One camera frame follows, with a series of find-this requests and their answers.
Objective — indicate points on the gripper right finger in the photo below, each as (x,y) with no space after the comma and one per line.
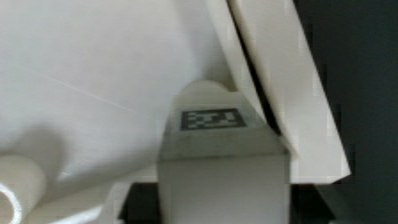
(309,210)

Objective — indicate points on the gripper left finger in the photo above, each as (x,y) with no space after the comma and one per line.
(140,206)

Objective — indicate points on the white table leg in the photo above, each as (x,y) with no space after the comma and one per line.
(222,161)

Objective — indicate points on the white square table top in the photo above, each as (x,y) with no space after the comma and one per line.
(98,58)

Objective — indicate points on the white U-shaped obstacle fence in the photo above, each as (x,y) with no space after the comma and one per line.
(279,52)

